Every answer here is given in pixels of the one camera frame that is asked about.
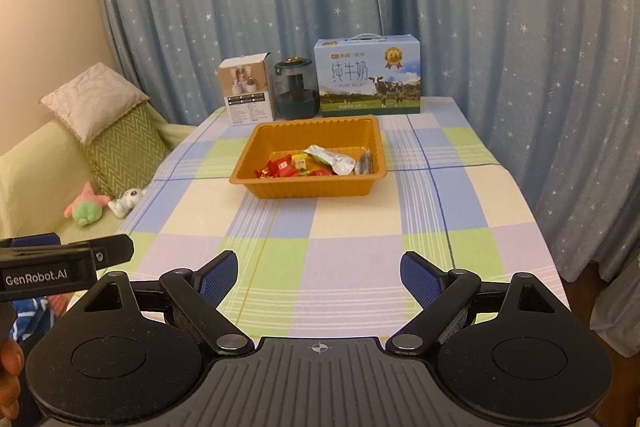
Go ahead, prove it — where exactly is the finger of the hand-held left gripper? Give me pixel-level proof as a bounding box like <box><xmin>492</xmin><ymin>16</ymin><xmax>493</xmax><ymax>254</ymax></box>
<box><xmin>10</xmin><ymin>233</ymin><xmax>62</xmax><ymax>249</ymax></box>
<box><xmin>90</xmin><ymin>234</ymin><xmax>135</xmax><ymax>269</ymax></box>

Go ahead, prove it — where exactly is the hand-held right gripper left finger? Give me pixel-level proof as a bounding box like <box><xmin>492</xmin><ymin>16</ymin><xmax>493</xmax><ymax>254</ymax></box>
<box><xmin>80</xmin><ymin>249</ymin><xmax>256</xmax><ymax>355</ymax></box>

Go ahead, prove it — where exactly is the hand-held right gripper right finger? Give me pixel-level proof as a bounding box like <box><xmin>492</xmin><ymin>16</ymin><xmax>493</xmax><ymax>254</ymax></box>
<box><xmin>385</xmin><ymin>250</ymin><xmax>563</xmax><ymax>355</ymax></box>

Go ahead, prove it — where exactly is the orange plastic tray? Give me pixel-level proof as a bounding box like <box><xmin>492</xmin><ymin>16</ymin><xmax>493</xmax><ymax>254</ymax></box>
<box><xmin>229</xmin><ymin>116</ymin><xmax>388</xmax><ymax>199</ymax></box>

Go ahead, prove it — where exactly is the white and green pouch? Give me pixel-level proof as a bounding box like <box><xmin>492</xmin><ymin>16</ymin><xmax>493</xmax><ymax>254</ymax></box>
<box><xmin>304</xmin><ymin>144</ymin><xmax>357</xmax><ymax>176</ymax></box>

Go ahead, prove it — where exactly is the person's left hand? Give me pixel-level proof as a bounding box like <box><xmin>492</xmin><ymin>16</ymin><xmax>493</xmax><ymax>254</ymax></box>
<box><xmin>0</xmin><ymin>337</ymin><xmax>25</xmax><ymax>414</ymax></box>

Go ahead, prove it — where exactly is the pink and green plush toy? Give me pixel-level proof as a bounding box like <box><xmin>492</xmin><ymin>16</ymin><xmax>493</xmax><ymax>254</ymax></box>
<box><xmin>65</xmin><ymin>181</ymin><xmax>111</xmax><ymax>225</ymax></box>

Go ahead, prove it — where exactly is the blue striped cloth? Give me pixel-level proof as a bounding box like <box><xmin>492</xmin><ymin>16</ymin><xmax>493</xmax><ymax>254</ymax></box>
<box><xmin>10</xmin><ymin>296</ymin><xmax>57</xmax><ymax>343</ymax></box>

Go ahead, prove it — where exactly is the white rabbit plush toy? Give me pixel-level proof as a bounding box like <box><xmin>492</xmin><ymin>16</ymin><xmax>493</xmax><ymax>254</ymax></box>
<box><xmin>107</xmin><ymin>187</ymin><xmax>149</xmax><ymax>219</ymax></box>

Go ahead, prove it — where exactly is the green chevron cushion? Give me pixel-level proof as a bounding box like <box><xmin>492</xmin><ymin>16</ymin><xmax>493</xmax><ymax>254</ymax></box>
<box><xmin>0</xmin><ymin>109</ymin><xmax>201</xmax><ymax>253</ymax></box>

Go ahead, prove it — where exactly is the checked tablecloth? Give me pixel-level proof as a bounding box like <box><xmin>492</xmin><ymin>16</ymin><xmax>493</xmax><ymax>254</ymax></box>
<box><xmin>60</xmin><ymin>96</ymin><xmax>571</xmax><ymax>343</ymax></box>

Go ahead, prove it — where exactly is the green zigzag cushion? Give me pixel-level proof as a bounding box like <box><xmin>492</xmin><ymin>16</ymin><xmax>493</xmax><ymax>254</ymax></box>
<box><xmin>40</xmin><ymin>62</ymin><xmax>173</xmax><ymax>200</ymax></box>

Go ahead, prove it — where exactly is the white product box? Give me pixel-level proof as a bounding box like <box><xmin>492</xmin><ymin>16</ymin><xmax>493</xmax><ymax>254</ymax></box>
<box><xmin>218</xmin><ymin>53</ymin><xmax>274</xmax><ymax>126</ymax></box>

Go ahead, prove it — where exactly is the dark green glass jar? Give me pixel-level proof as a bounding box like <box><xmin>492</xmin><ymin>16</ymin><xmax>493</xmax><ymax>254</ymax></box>
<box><xmin>273</xmin><ymin>57</ymin><xmax>321</xmax><ymax>120</ymax></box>

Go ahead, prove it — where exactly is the light blue lace-trimmed cloth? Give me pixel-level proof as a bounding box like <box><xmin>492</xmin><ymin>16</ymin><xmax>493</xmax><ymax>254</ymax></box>
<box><xmin>592</xmin><ymin>252</ymin><xmax>640</xmax><ymax>360</ymax></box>

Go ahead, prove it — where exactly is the blue milk carton box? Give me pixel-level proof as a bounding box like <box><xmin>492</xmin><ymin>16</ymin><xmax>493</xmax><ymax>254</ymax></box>
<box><xmin>313</xmin><ymin>33</ymin><xmax>422</xmax><ymax>118</ymax></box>

